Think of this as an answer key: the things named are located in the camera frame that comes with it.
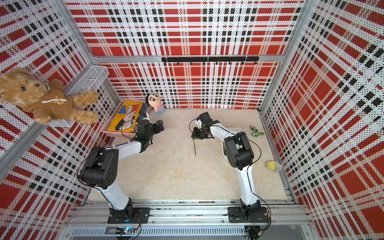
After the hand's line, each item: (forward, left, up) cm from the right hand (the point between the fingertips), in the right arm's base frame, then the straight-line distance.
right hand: (195, 134), depth 99 cm
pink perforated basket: (+21, +38, +2) cm, 43 cm away
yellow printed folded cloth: (+14, +51, +2) cm, 53 cm away
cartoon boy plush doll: (+24, +30, +9) cm, 39 cm away
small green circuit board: (-52, +30, -3) cm, 61 cm away
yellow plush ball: (-21, -46, -3) cm, 50 cm away
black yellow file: (-3, +1, -2) cm, 4 cm away
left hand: (+5, +24, +7) cm, 25 cm away
